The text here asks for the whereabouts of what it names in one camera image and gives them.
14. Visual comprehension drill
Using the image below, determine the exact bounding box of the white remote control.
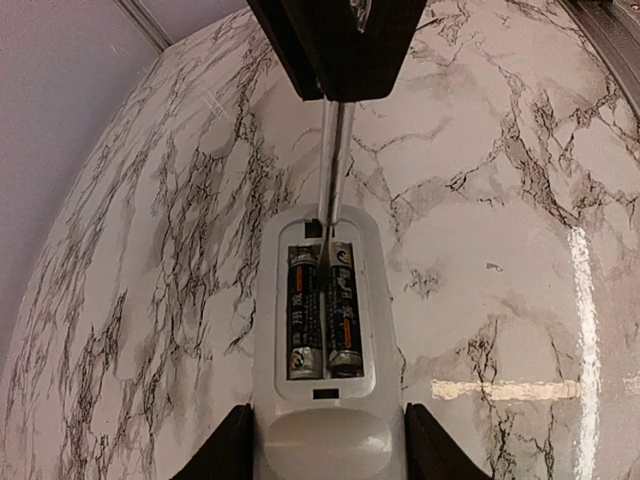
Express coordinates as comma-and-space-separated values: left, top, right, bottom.
252, 204, 408, 479

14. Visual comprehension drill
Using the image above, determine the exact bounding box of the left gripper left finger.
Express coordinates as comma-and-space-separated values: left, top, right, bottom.
172, 404, 254, 480

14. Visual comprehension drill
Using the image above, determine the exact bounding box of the front aluminium rail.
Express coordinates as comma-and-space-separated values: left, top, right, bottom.
561, 0, 640, 117

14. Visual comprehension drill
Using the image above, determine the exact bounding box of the right aluminium frame post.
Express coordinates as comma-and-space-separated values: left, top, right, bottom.
114, 0, 174, 54

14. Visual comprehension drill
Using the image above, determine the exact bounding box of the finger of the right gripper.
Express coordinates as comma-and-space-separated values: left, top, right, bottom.
283, 1, 426, 103
248, 0, 330, 100

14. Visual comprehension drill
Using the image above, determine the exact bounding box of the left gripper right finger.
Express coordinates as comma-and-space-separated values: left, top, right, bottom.
404, 403, 491, 480

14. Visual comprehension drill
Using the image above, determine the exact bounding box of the black AAA battery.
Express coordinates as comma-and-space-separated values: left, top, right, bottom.
287, 246, 323, 381
326, 242, 364, 378

